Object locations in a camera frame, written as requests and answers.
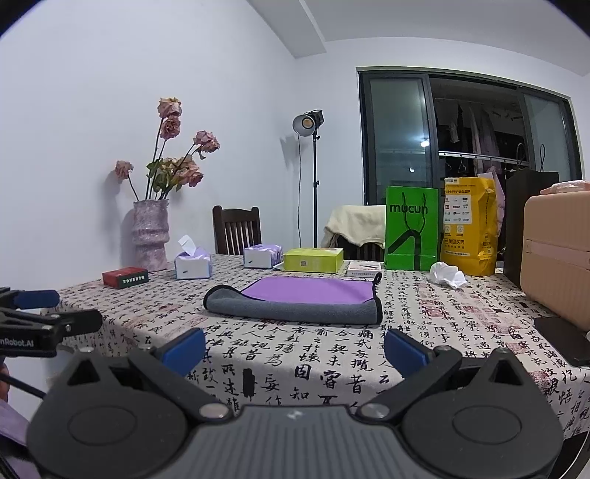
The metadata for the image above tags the red and green small box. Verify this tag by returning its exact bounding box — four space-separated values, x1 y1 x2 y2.
102 266 149 289

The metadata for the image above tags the black smartphone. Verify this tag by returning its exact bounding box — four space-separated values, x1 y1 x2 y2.
534 317 590 367

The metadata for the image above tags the open purple tissue pack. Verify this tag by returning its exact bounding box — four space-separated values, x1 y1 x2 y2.
174 234 212 280

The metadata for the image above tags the dried pink rose bouquet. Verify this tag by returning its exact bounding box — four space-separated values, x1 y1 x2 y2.
114 97 221 203

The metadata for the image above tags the chair under cream cloth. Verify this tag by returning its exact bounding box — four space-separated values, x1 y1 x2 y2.
336 235 384 262

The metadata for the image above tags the small white product box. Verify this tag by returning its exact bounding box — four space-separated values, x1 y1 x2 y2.
346 261 383 280

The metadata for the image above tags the beige pink suitcase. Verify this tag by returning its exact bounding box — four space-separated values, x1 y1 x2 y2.
520 181 590 331

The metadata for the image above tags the purple and grey towel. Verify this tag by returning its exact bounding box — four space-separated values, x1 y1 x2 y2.
203 275 383 326

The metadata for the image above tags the lime green cardboard box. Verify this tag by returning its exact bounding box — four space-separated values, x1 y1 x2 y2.
283 248 344 273

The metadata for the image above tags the sealed purple tissue pack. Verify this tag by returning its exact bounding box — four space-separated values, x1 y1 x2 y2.
243 245 283 269

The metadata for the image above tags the dark framed sliding window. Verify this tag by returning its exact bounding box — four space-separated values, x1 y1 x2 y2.
357 68 583 204

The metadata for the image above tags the green mucun paper bag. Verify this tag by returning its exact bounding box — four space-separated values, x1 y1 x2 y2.
384 186 439 272

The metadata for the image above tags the studio light on stand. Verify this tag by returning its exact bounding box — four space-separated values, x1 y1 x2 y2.
292 109 325 248

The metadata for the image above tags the calligraphy print tablecloth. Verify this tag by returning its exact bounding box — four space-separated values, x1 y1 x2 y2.
60 255 589 436

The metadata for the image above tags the speckled purple ceramic vase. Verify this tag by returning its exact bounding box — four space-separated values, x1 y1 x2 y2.
131 200 170 272

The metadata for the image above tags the crumpled white tissue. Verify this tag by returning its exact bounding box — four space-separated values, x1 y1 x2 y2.
428 262 467 289

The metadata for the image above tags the yellow paper delivery bag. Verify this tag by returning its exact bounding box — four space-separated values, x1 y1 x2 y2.
440 176 498 276

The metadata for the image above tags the cream cloth on chair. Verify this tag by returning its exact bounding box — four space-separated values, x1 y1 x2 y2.
321 204 386 248

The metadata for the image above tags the dark wooden chair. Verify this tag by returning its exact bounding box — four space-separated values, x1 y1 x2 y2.
212 206 262 255

